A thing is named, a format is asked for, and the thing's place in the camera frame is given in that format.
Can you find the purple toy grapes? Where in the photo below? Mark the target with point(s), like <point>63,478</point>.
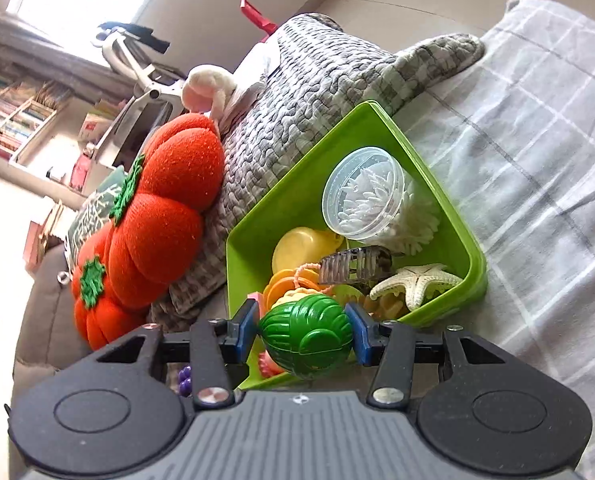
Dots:
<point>185,380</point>

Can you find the green toy corn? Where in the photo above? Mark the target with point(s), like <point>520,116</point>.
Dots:
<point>307,335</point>

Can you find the teal patterned pillow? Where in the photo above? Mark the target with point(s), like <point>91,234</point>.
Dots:
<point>92,215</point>

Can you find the grey sofa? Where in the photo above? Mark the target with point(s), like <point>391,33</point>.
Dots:
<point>47,320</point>

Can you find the white office chair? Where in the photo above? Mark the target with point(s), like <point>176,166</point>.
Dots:
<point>137,70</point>

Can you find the white bookshelf with books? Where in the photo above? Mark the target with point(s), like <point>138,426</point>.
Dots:
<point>17,115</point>

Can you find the white pink plush toy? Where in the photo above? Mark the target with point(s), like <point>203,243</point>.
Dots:
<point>207,85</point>

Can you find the grey checked quilt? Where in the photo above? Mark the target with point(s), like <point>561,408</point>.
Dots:
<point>317,75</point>

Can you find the yellow toy cup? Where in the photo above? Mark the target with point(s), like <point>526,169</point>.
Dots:
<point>302,245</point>

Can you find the green plastic box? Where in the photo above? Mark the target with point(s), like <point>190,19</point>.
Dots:
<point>287,195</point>

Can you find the pile of books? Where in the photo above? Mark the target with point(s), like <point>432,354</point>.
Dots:
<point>42,235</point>

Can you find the beige starfish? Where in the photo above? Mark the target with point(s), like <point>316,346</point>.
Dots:
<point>417,280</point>

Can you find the brown hair claw clip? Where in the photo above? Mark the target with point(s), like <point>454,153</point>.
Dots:
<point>352,265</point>

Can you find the clear cotton swab jar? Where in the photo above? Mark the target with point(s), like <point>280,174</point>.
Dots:
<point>362,195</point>

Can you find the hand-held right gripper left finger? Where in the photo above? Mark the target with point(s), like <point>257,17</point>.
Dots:
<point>245,327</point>

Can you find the grey curtain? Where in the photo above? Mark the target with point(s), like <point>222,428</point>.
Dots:
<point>42,50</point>

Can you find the large orange pumpkin cushion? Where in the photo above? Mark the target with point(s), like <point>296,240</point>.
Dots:
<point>177,200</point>

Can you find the small orange pumpkin cushion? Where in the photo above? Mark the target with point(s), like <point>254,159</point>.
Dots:
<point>102,315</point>

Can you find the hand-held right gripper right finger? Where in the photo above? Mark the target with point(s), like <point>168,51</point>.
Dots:
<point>360,332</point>

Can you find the red plastic object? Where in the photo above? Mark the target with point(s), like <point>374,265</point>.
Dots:
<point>257,15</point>

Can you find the red-orange plastic toy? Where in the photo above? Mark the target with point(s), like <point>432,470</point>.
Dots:
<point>270,365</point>

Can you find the white grid bed sheet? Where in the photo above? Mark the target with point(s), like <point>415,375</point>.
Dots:
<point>537,160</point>

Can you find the white desk with books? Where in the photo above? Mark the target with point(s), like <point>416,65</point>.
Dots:
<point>107,140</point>

